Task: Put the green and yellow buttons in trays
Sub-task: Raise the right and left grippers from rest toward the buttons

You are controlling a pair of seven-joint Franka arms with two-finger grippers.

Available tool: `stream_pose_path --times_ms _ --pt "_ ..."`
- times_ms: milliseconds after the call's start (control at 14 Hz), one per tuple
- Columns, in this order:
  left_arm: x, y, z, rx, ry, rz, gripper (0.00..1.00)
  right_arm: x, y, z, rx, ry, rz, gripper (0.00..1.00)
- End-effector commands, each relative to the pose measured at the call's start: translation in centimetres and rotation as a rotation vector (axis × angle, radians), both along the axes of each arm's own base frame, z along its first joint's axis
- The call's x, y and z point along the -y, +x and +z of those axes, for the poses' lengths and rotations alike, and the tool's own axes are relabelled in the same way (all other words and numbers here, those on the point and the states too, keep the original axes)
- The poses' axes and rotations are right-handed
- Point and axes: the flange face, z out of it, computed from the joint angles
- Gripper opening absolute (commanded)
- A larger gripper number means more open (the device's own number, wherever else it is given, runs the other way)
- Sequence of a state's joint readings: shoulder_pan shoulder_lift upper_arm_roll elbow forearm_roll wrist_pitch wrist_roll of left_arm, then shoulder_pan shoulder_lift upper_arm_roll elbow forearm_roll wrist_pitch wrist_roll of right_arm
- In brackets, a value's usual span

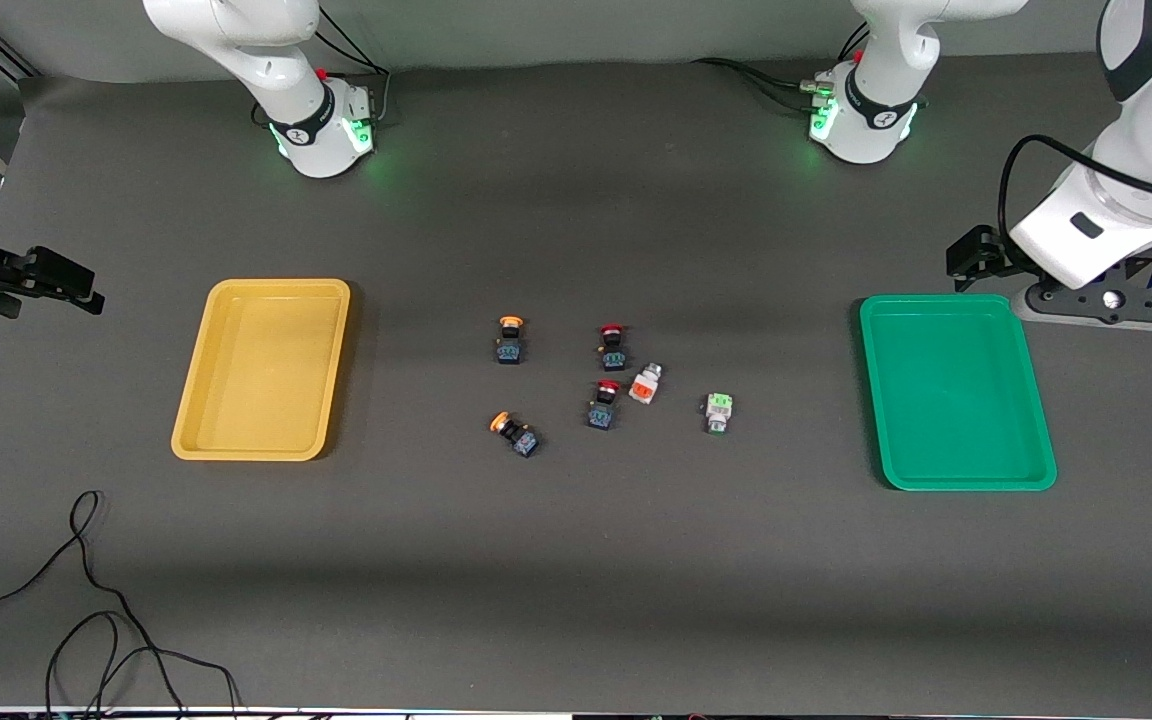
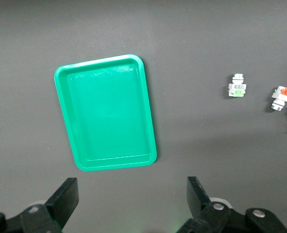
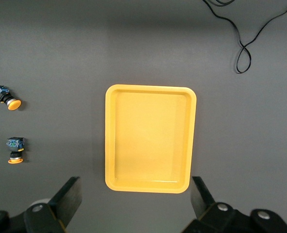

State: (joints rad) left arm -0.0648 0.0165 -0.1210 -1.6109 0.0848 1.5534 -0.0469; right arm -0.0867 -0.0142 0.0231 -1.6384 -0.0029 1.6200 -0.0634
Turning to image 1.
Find dark gray table mat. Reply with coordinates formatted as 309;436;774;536
0;50;1152;717

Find green plastic tray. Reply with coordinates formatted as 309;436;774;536
858;293;1058;492

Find black left arm base cables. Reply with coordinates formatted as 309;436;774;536
691;20;872;113

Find black right arm base cables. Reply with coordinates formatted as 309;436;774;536
311;5;393;127

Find black arm base cables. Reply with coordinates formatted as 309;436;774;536
311;5;393;127
691;20;872;113

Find yellow plastic tray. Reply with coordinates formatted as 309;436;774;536
171;278;352;462

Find black aluminium rail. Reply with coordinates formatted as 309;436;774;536
0;25;39;83

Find thin black loose cable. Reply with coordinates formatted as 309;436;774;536
0;490;242;720

